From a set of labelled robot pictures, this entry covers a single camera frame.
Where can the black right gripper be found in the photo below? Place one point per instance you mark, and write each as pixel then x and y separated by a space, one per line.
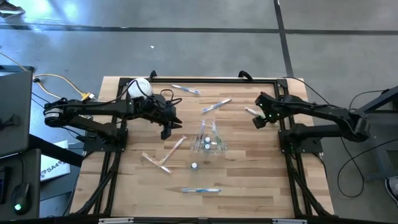
pixel 269 104

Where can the black computer mouse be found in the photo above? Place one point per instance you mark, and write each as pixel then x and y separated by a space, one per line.
pixel 20 199

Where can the grey laptop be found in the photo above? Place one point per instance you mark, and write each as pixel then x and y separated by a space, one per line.
pixel 15 109

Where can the black equipment stand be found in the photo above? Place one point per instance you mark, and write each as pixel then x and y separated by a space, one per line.
pixel 379 102

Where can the blue mouthwash bottle white cap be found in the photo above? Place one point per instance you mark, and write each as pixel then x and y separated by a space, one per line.
pixel 207 140
pixel 194 165
pixel 207 146

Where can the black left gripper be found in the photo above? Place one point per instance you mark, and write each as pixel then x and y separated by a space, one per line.
pixel 155 109

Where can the white printed box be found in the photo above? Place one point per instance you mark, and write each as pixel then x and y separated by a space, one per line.
pixel 54 161

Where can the black side desk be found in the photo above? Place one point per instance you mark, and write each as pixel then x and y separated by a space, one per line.
pixel 31 161

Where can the purple white toothbrush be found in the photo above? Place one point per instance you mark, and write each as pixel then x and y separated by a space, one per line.
pixel 201 133

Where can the person's shoe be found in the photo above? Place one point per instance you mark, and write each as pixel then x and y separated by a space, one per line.
pixel 11 7
pixel 392 188

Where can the clear acrylic organizer box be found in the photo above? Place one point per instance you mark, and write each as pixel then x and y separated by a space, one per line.
pixel 209 149

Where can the blue white toothbrush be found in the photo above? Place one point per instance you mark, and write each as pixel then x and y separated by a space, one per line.
pixel 185 89
pixel 216 105
pixel 201 189

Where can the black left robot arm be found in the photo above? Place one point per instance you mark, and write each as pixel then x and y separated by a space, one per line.
pixel 93 109

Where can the disinfecting wipes canister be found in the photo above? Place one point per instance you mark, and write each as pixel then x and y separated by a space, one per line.
pixel 140 87

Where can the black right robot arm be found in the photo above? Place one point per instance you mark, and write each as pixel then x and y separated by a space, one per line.
pixel 326 112

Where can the black aluminium table frame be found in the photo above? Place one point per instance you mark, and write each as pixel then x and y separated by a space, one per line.
pixel 199 81

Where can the orange white toothbrush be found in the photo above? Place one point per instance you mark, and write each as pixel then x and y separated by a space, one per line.
pixel 157 162
pixel 173 149

